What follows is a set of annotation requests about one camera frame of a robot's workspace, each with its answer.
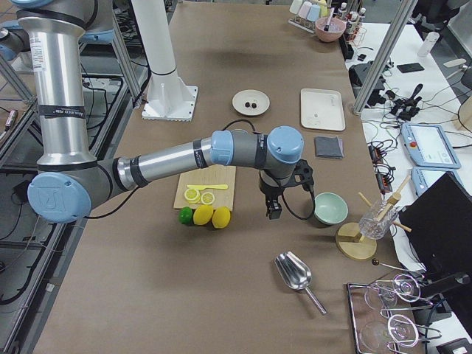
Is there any pink plastic cup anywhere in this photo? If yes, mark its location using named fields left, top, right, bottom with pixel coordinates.
left=298, top=1, right=313, bottom=19

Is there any black wooden glass tray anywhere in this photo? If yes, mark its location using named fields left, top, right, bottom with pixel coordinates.
left=346, top=283, right=442, bottom=353

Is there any clear drinking glass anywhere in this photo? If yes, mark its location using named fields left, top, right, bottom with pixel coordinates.
left=364, top=274, right=433, bottom=310

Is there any mint plastic cup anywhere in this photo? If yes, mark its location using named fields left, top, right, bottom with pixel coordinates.
left=289, top=0, right=303, bottom=15

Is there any lemon slice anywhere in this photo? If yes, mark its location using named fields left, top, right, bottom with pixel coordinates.
left=200, top=192, right=215, bottom=205
left=184, top=188, right=201, bottom=203

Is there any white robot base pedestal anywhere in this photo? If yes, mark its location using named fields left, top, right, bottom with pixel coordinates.
left=131, top=0, right=198, bottom=122

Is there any stainless steel scoop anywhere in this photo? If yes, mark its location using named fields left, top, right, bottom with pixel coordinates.
left=275, top=251, right=327, bottom=316

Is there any black smartphone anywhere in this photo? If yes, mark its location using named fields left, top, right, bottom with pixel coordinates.
left=397, top=63, right=425, bottom=73

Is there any blue teach pendant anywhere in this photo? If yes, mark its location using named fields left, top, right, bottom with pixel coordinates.
left=411, top=166, right=460, bottom=196
left=400, top=122, right=462, bottom=170

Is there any wooden mug tree stand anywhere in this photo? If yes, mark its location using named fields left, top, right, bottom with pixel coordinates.
left=336, top=176, right=412, bottom=260

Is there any whole yellow lemon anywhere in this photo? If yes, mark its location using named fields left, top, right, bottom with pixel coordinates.
left=212, top=206, right=231, bottom=229
left=192, top=205, right=214, bottom=226

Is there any green lime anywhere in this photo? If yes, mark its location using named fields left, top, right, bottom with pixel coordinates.
left=178, top=206, right=193, bottom=225

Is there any black monitor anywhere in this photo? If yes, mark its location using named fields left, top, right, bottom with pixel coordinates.
left=399, top=172, right=471, bottom=280

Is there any blue plastic cup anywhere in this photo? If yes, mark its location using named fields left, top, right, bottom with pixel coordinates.
left=306, top=4, right=321, bottom=22

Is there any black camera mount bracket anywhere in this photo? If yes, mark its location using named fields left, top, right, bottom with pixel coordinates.
left=285, top=159, right=314, bottom=193

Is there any beige round plate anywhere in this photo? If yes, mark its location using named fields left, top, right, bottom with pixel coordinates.
left=232, top=89, right=270, bottom=117

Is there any aluminium frame post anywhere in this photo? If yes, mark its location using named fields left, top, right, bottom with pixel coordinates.
left=353, top=0, right=417, bottom=116

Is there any grey folded cloth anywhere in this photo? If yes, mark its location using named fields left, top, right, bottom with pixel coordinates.
left=314, top=136, right=344, bottom=159

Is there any yellow plastic cup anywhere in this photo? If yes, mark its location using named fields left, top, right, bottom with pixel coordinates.
left=319, top=0, right=329, bottom=17

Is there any white cup rack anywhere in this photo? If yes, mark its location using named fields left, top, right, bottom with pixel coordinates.
left=288, top=15, right=315, bottom=30

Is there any bamboo cutting board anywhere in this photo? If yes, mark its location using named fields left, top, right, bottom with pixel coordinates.
left=173, top=165, right=236, bottom=211

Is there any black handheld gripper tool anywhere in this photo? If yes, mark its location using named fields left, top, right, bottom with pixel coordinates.
left=390, top=83, right=423, bottom=121

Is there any cream rabbit tray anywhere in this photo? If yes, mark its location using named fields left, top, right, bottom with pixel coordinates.
left=300, top=88, right=346, bottom=131

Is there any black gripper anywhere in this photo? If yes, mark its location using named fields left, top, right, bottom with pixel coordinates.
left=259, top=179, right=285, bottom=220

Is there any mint green bowl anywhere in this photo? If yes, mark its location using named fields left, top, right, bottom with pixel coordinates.
left=314, top=192, right=348, bottom=225

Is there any pink bowl of ice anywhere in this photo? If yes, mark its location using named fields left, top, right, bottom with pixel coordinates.
left=315, top=17, right=346, bottom=43

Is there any yellow plastic knife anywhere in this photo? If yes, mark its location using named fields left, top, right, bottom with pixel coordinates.
left=187, top=184, right=229, bottom=190

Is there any crystal glass on stand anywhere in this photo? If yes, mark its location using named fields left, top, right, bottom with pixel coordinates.
left=359, top=200, right=398, bottom=240

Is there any steel muddler black tip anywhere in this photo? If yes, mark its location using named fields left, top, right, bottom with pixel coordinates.
left=324, top=7, right=335, bottom=32

